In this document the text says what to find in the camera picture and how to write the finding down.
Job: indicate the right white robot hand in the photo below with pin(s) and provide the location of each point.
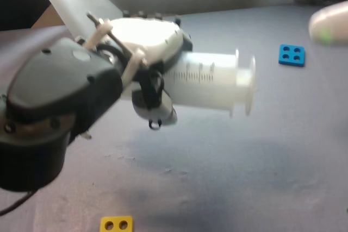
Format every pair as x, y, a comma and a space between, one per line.
329, 25

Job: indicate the grey table cloth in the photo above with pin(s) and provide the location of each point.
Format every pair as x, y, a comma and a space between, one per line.
217, 175

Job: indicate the yellow rectangular block two holes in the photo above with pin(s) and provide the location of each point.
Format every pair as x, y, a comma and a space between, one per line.
115, 219

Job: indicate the blue square block four holes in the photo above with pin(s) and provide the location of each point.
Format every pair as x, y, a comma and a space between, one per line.
291, 53

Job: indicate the large clear plastic syringe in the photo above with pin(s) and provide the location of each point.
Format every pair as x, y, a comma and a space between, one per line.
212, 88

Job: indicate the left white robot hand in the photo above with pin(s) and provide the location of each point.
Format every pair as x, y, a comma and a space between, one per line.
146, 33

